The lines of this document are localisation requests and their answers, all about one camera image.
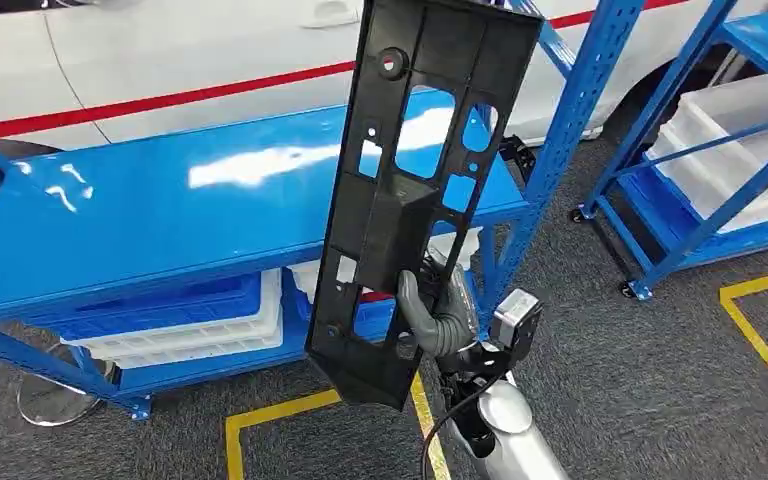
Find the stanchion post with chrome base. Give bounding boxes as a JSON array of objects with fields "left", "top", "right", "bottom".
[{"left": 15, "top": 342, "right": 121, "bottom": 428}]

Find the blue metal shelf rack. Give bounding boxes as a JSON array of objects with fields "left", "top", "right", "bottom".
[{"left": 0, "top": 0, "right": 648, "bottom": 423}]

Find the small black object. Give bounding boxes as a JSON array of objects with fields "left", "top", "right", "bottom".
[{"left": 497, "top": 135, "right": 537, "bottom": 187}]

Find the black plastic licence plate frame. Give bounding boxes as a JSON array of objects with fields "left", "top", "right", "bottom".
[{"left": 305, "top": 0, "right": 546, "bottom": 413}]

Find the yellow floor tape square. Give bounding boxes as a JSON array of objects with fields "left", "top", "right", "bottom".
[
  {"left": 224, "top": 370, "right": 454, "bottom": 480},
  {"left": 718, "top": 264, "right": 768, "bottom": 419}
]

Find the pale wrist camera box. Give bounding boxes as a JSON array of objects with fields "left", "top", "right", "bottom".
[{"left": 489, "top": 287, "right": 545, "bottom": 363}]

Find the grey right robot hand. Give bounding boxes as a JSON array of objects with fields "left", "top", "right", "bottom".
[{"left": 395, "top": 254, "right": 482, "bottom": 360}]

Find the white car door handle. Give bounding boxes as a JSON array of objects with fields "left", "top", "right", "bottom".
[{"left": 299, "top": 0, "right": 364, "bottom": 30}]

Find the white car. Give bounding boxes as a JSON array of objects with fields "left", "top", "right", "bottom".
[{"left": 0, "top": 0, "right": 768, "bottom": 151}]

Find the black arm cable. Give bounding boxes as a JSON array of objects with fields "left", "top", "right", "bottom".
[{"left": 419, "top": 369, "right": 512, "bottom": 480}]

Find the red barrier belt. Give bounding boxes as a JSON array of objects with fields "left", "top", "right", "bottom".
[{"left": 0, "top": 0, "right": 691, "bottom": 141}]

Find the blue plastic crate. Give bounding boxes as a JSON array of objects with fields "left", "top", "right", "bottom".
[
  {"left": 290, "top": 278, "right": 485, "bottom": 346},
  {"left": 615, "top": 168, "right": 768, "bottom": 268},
  {"left": 26, "top": 270, "right": 265, "bottom": 343}
]

